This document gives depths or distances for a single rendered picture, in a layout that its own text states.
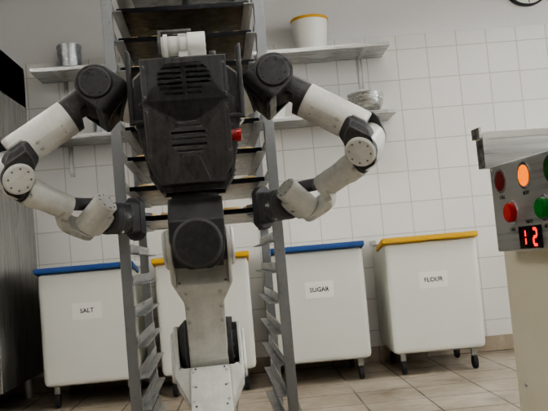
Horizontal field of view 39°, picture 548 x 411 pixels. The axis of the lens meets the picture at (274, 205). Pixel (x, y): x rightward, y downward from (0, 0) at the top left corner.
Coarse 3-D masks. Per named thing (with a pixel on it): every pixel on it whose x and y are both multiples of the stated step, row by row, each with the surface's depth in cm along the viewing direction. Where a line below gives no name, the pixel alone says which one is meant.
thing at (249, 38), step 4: (248, 32) 234; (252, 32) 234; (248, 36) 237; (252, 36) 238; (248, 40) 242; (252, 40) 242; (248, 44) 246; (252, 44) 247; (244, 48) 251; (248, 48) 251; (252, 48) 252; (244, 52) 256; (248, 52) 256; (244, 56) 261; (248, 56) 261
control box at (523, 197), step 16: (528, 160) 115; (544, 160) 110; (512, 176) 120; (528, 176) 115; (544, 176) 111; (496, 192) 126; (512, 192) 121; (528, 192) 115; (544, 192) 111; (496, 208) 127; (528, 208) 116; (496, 224) 127; (512, 224) 121; (528, 224) 116; (544, 224) 112; (512, 240) 122; (528, 240) 116; (544, 240) 112
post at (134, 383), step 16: (112, 16) 232; (112, 32) 231; (112, 48) 231; (112, 64) 230; (112, 144) 228; (128, 240) 227; (128, 256) 226; (128, 272) 226; (128, 288) 226; (128, 304) 226; (128, 320) 225; (128, 336) 225; (128, 352) 225; (128, 368) 224
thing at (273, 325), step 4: (268, 312) 280; (268, 316) 279; (272, 316) 259; (264, 320) 279; (268, 320) 277; (272, 320) 260; (276, 320) 241; (264, 324) 265; (268, 324) 264; (272, 324) 261; (276, 324) 242; (280, 324) 229; (268, 328) 249; (272, 328) 247; (276, 328) 244; (280, 328) 231; (272, 332) 234; (276, 332) 233; (280, 332) 232
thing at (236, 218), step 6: (228, 210) 231; (234, 210) 231; (240, 210) 231; (246, 210) 231; (252, 210) 231; (150, 216) 229; (156, 216) 229; (162, 216) 229; (228, 216) 241; (234, 216) 243; (240, 216) 246; (246, 216) 250; (252, 216) 253; (156, 222) 237; (162, 222) 240; (228, 222) 276; (234, 222) 280; (240, 222) 284; (246, 222) 288; (150, 228) 274; (156, 228) 277; (162, 228) 282
